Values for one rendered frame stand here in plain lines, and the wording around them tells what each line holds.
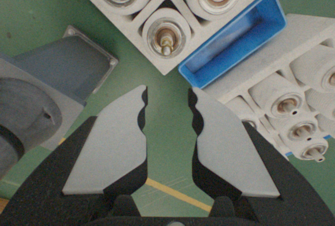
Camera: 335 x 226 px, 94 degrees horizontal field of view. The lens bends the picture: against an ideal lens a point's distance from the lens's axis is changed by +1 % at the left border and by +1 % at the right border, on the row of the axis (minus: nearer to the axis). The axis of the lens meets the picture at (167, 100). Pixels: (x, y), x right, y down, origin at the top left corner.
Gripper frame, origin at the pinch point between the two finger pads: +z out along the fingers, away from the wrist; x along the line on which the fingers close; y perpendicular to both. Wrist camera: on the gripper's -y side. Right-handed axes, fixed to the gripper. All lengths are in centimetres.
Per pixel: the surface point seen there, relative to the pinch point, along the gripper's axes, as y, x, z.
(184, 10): -4.0, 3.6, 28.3
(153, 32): -0.5, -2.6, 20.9
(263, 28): 0, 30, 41
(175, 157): 70, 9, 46
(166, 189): 103, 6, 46
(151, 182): 96, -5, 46
